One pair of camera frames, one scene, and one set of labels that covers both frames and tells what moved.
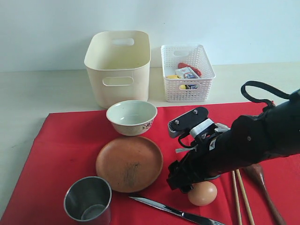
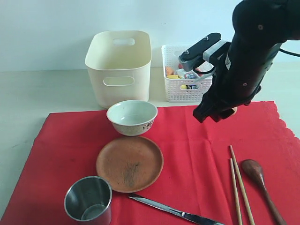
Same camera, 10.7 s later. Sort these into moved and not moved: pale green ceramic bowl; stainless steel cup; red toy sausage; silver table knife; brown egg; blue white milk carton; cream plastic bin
Moved: brown egg
Not moved: silver table knife; pale green ceramic bowl; stainless steel cup; cream plastic bin; red toy sausage; blue white milk carton
